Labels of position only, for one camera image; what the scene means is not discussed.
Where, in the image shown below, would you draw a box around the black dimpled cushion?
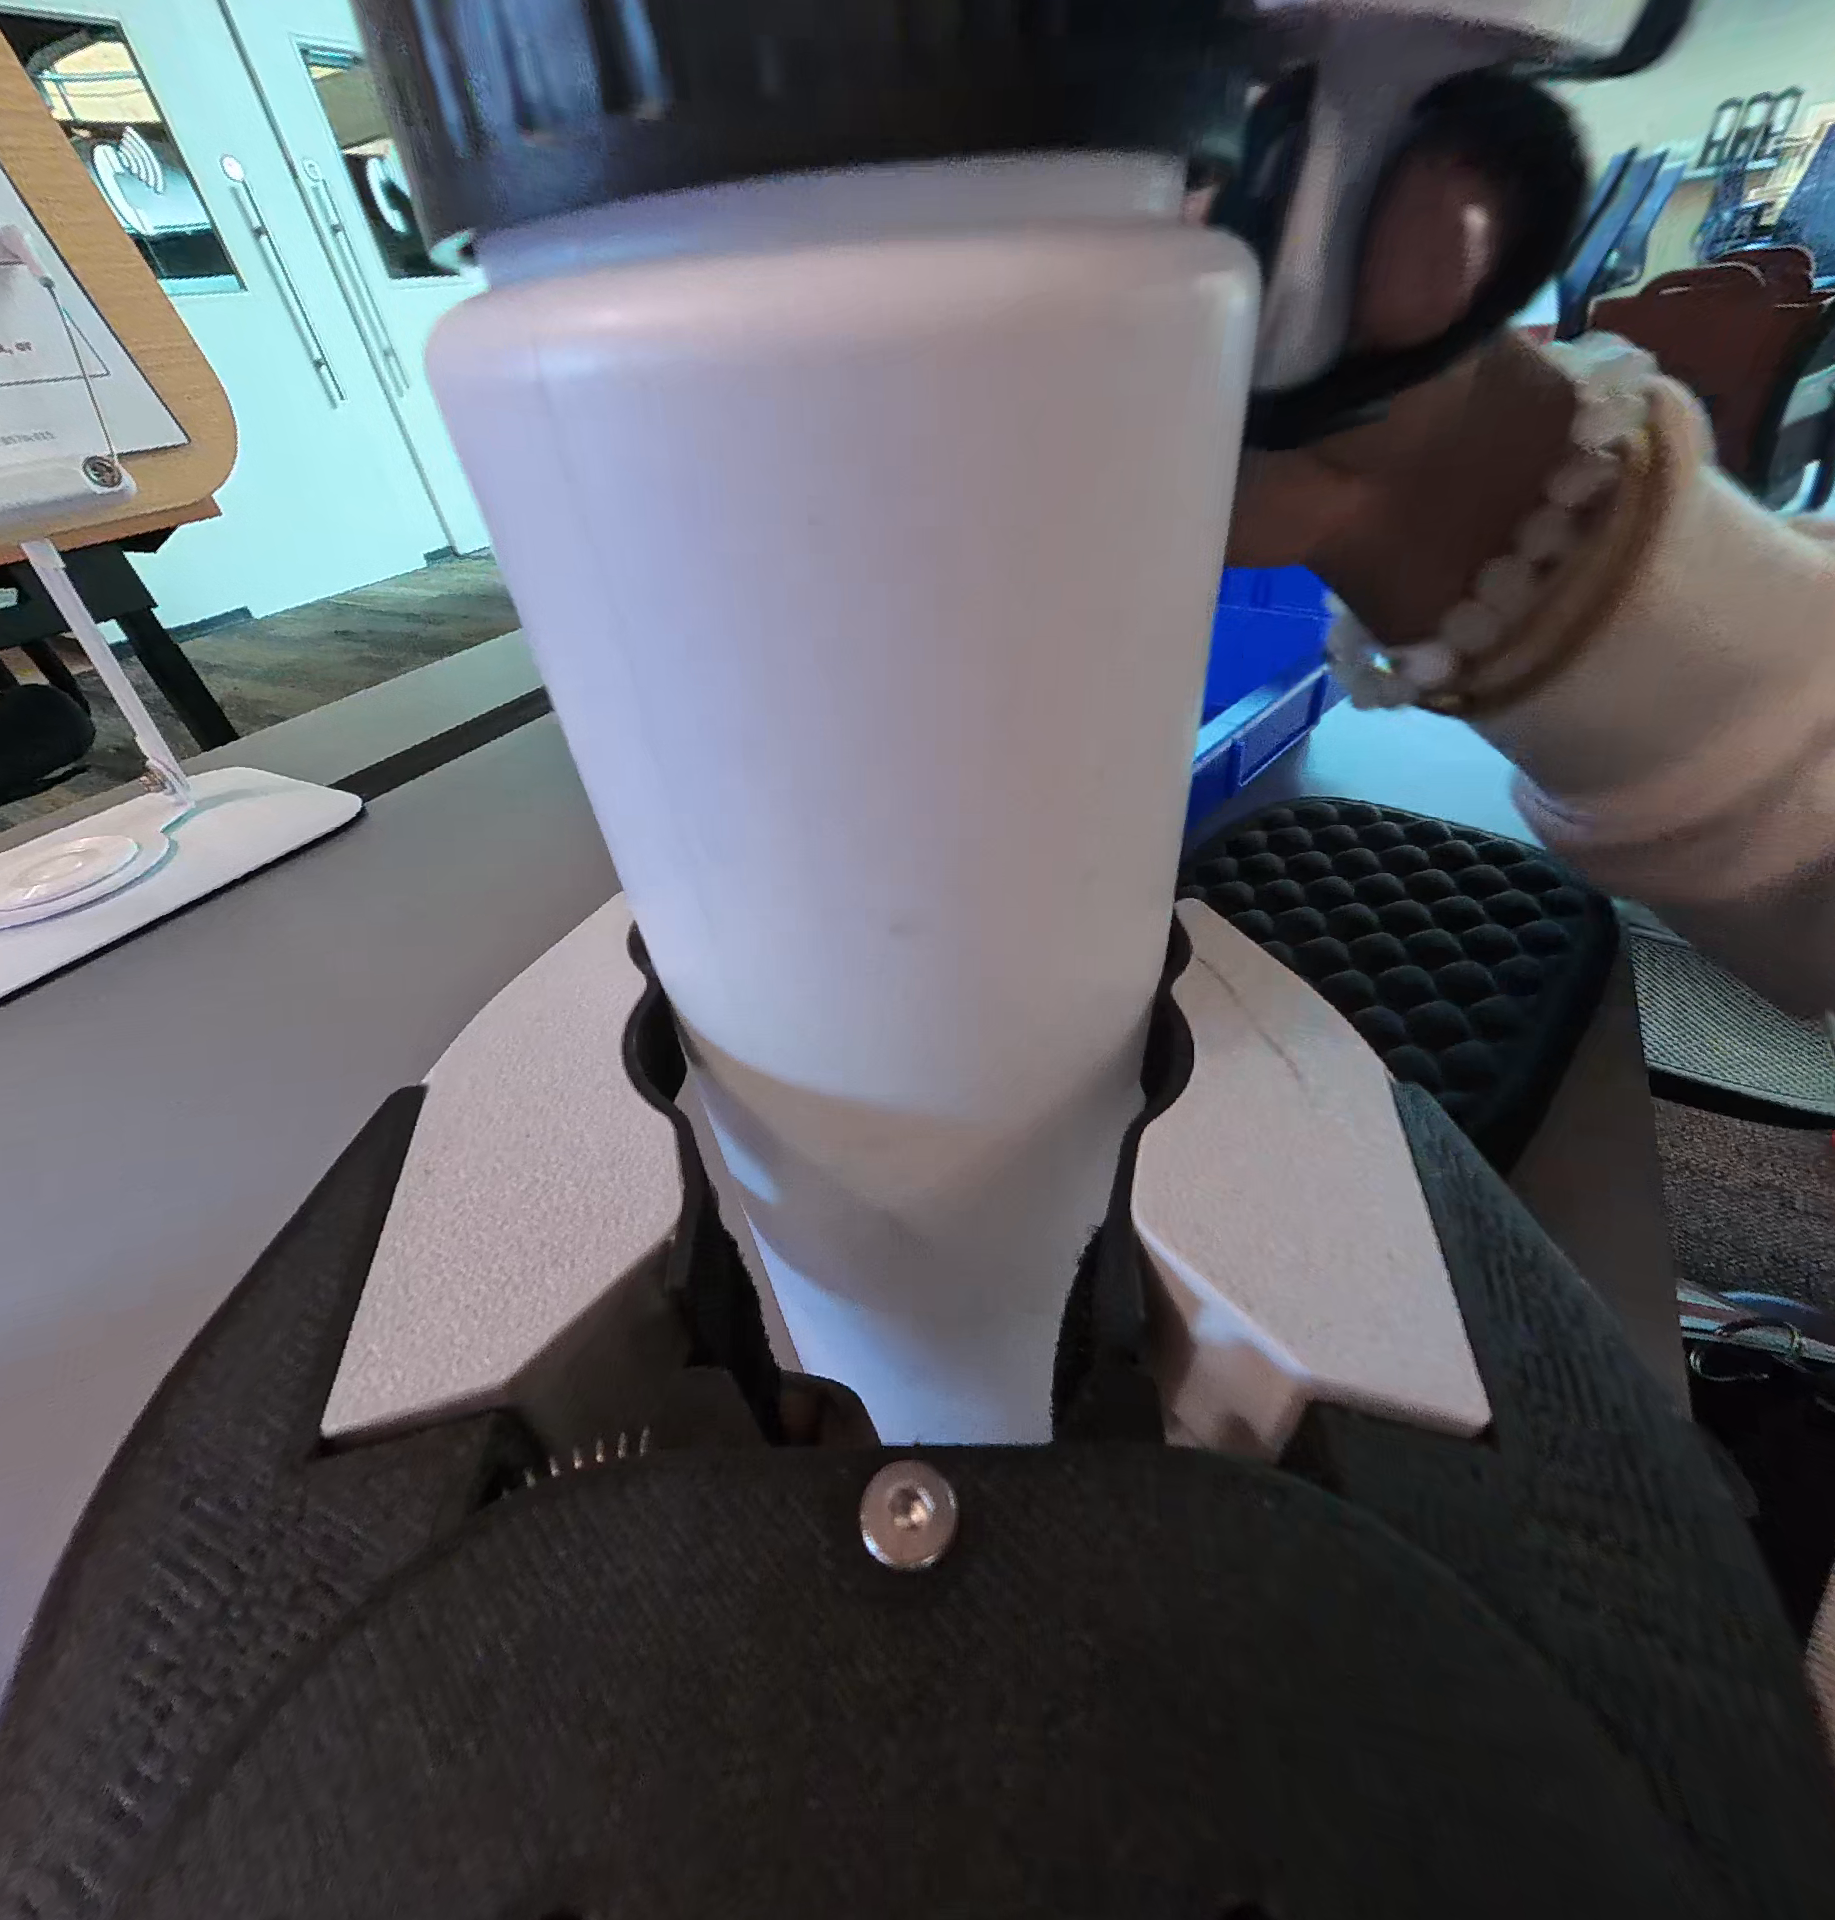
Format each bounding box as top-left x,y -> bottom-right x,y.
1180,795 -> 1626,1172

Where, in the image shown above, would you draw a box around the wooden sign board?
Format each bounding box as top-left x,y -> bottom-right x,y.
0,0 -> 240,579

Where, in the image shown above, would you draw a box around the black bottle lid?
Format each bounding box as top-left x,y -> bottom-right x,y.
355,0 -> 1251,279

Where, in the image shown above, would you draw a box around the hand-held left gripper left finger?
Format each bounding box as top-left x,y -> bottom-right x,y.
319,905 -> 780,1455

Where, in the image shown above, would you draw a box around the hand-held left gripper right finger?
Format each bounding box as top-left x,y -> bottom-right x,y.
1048,899 -> 1494,1469

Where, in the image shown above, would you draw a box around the white plastic bottle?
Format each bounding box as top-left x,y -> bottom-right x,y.
425,149 -> 1265,1449

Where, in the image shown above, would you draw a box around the person's right hand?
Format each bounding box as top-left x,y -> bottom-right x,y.
1229,149 -> 1604,646

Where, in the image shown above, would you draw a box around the blue plastic bin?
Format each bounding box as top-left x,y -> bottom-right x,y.
1190,560 -> 1342,825

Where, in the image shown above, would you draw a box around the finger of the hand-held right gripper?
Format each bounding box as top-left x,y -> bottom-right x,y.
1254,0 -> 1646,74

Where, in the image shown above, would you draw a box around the white door with window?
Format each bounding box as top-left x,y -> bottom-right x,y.
280,0 -> 476,563
0,0 -> 409,623

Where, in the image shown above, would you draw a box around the row of black office chairs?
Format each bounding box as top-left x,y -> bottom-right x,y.
1555,90 -> 1835,338

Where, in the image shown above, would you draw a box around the gold bracelet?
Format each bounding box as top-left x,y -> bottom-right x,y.
1435,404 -> 1678,718

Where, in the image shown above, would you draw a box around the person's right forearm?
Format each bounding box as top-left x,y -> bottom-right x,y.
1474,335 -> 1835,1022

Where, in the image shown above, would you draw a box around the white bead bracelet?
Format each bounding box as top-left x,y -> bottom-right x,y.
1325,335 -> 1670,708

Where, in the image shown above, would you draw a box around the brown office chair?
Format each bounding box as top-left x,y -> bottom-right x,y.
1594,247 -> 1835,481

